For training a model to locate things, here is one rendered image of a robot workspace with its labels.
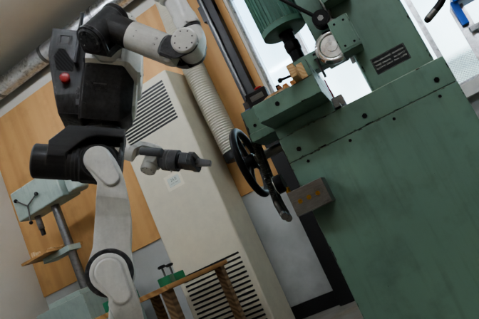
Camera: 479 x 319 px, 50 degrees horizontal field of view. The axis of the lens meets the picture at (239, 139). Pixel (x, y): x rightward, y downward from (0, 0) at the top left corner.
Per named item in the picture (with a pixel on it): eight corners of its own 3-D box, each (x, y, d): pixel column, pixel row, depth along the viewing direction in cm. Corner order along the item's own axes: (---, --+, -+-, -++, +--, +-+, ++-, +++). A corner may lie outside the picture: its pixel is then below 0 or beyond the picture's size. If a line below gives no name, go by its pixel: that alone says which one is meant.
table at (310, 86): (279, 149, 216) (273, 137, 217) (344, 116, 209) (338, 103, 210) (232, 137, 159) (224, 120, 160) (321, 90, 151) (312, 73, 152)
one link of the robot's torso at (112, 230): (85, 302, 147) (71, 147, 159) (92, 302, 163) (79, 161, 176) (139, 292, 150) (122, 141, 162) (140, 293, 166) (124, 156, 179)
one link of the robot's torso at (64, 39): (33, 107, 152) (50, 3, 163) (54, 141, 184) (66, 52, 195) (135, 115, 157) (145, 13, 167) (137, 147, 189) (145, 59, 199)
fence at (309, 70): (334, 105, 210) (328, 92, 211) (338, 102, 210) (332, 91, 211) (308, 75, 153) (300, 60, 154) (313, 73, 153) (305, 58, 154)
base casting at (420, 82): (312, 167, 211) (303, 147, 213) (446, 102, 197) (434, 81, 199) (289, 163, 169) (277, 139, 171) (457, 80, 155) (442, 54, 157)
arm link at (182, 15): (180, -12, 152) (211, 40, 147) (189, 3, 162) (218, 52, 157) (150, 6, 152) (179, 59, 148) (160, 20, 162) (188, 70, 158)
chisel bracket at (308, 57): (299, 88, 196) (290, 69, 198) (332, 70, 193) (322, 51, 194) (295, 85, 189) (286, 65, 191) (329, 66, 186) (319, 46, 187)
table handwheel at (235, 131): (229, 167, 177) (268, 213, 194) (279, 142, 172) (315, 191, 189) (222, 117, 199) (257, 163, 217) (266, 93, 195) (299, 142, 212)
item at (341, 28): (346, 60, 177) (330, 30, 180) (364, 50, 175) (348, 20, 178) (342, 53, 168) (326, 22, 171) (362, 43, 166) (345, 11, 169)
